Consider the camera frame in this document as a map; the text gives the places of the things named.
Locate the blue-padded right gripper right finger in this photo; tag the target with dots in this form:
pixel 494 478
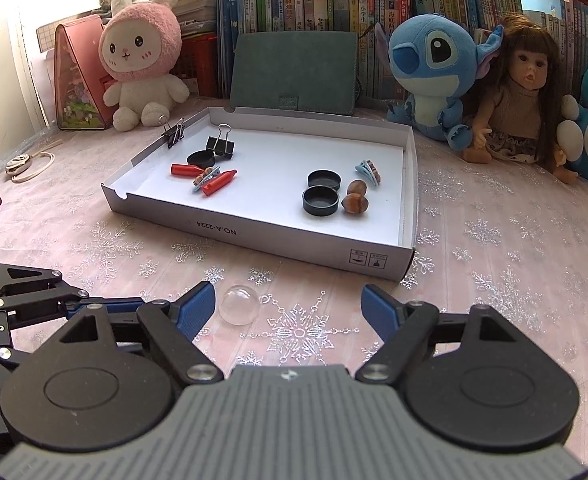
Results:
pixel 405 329

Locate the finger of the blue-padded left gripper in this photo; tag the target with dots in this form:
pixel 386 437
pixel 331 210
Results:
pixel 112 305

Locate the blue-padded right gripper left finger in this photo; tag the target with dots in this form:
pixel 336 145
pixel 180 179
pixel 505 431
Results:
pixel 171 329

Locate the clear plastic dome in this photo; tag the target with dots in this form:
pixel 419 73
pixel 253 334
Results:
pixel 239 306

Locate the brown walnut front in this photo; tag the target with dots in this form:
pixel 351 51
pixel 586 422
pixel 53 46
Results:
pixel 355 203

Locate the brown walnut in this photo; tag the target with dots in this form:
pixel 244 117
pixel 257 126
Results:
pixel 355 203
pixel 357 187

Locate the black round cup lid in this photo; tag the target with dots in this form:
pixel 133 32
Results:
pixel 320 200

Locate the blue bear figurine charm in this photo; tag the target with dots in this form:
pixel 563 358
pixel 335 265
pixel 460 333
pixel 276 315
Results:
pixel 367 168

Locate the black ring cap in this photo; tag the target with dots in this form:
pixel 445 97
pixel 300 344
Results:
pixel 202 159

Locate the black round lid shallow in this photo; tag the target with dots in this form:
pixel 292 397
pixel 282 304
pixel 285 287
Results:
pixel 324 177

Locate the large black binder clip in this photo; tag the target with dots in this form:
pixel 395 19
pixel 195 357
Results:
pixel 221 146

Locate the white cardboard tray box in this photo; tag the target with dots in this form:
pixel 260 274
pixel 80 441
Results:
pixel 262 207

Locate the small black binder clip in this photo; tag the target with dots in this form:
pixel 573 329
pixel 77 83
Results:
pixel 172 133

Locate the pink house-shaped box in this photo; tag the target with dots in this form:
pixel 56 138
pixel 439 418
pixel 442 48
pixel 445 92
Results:
pixel 79 77

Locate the brown-haired doll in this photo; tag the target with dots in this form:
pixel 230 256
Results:
pixel 515 108

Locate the pink bunny plush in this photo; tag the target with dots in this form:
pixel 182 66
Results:
pixel 139 47

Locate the blue Stitch plush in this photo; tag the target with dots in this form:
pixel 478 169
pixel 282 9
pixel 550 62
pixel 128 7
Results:
pixel 436 61

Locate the green notebook case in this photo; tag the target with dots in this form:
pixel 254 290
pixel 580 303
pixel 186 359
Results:
pixel 305 71

